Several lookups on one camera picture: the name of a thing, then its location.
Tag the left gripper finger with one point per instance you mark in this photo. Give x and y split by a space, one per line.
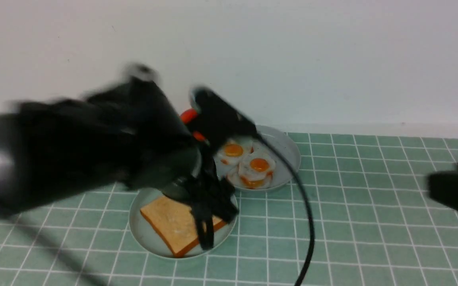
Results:
203 220

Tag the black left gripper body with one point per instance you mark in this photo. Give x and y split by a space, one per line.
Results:
205 190

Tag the fried egg top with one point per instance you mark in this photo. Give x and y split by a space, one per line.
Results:
233 151

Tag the fried egg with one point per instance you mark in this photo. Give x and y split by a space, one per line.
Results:
240 182
256 166
233 151

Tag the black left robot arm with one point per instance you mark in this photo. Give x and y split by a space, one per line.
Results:
128 133

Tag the fried egg bottom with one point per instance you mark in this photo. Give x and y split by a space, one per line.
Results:
240 182

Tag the toast slice bottom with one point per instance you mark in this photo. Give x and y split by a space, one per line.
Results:
173 226

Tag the grey plate with eggs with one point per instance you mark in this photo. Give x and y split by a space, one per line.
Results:
280 147

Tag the fried egg middle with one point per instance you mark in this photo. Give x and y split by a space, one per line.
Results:
256 166

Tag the light green plate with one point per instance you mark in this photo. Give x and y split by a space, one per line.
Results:
145 230

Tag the red tomato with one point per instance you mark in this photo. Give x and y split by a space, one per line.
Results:
188 115

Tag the green checkered tablecloth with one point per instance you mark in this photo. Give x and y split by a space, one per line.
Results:
375 226

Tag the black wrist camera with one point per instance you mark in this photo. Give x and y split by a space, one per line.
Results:
216 120

